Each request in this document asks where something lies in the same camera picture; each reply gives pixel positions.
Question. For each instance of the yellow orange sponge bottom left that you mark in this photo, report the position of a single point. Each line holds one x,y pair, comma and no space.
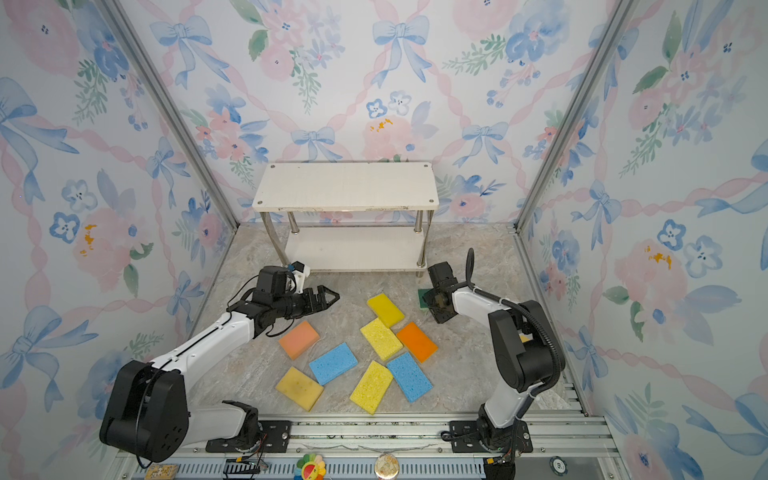
300,388

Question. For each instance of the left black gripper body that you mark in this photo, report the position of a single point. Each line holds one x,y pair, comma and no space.
296,305

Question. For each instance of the round gold badge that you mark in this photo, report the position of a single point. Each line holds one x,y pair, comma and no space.
386,467

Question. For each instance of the yellow sponge middle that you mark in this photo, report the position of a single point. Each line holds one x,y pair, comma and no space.
381,338

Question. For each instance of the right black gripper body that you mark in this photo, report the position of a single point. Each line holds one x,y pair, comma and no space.
431,298

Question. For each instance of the round white dial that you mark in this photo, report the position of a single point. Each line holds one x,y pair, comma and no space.
558,466

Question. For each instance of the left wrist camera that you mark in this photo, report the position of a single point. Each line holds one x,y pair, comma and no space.
298,272

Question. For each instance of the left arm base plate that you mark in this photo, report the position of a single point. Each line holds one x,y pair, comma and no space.
262,437

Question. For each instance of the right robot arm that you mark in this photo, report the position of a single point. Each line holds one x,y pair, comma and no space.
529,359

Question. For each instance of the white two-tier shelf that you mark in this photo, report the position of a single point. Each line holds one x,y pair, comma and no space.
287,189

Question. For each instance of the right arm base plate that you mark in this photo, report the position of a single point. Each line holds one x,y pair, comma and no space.
479,436

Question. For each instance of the small yellow patterned card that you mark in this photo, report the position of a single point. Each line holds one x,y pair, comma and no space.
161,472

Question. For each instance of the colourful round toy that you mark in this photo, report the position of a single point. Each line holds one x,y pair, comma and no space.
310,467

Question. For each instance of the yellow sponge bottom centre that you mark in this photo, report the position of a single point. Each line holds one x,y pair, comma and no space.
370,391

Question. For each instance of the green scrub sponge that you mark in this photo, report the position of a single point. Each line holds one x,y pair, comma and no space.
425,297

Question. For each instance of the yellow sponge upper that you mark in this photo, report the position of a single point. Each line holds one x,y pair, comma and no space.
385,310

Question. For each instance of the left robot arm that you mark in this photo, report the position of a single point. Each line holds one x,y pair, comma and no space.
148,414

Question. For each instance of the peach pink sponge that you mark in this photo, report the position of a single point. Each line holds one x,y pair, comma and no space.
298,340

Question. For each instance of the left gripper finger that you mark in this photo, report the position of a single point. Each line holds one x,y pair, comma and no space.
324,295
321,305

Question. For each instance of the blue sponge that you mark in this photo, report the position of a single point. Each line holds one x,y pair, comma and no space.
412,381
333,364

